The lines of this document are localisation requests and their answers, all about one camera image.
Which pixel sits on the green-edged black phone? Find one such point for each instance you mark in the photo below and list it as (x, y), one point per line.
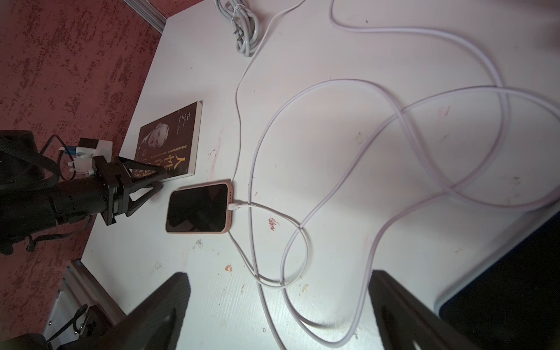
(512, 301)

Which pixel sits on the left corner aluminium post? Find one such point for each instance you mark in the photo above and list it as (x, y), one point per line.
(148, 12)

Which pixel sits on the aluminium rail frame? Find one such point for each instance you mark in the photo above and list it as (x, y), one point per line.
(82, 308)

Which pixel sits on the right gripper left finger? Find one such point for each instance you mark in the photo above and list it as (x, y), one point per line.
(154, 324)

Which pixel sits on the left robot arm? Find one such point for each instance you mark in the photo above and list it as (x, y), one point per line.
(38, 193)

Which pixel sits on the dark book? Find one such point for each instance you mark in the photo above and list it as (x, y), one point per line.
(172, 141)

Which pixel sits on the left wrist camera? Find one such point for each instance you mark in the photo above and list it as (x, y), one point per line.
(84, 153)

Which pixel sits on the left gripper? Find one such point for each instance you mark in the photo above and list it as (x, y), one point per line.
(114, 177)

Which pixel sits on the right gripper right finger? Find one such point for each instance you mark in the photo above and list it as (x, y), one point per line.
(406, 323)

